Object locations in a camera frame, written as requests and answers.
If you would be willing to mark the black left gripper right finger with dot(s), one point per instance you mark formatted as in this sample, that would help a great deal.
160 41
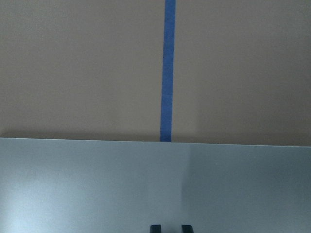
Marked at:
187 229

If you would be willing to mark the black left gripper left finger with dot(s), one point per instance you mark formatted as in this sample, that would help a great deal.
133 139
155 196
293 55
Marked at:
155 228

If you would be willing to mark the silver closed laptop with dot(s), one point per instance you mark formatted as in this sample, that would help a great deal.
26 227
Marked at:
74 186

